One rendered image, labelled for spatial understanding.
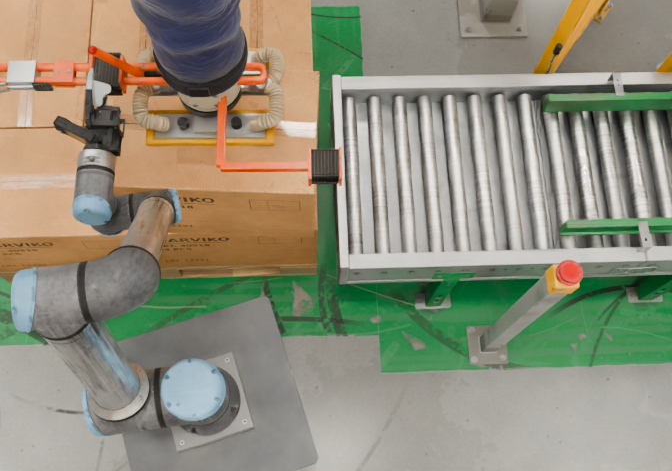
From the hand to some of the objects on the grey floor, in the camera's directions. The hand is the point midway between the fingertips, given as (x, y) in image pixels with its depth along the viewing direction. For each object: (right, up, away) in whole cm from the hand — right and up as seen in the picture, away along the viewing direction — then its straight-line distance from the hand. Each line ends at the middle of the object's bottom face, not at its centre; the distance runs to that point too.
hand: (96, 82), depth 203 cm
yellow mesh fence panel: (+158, +32, +149) cm, 220 cm away
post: (+120, -84, +106) cm, 180 cm away
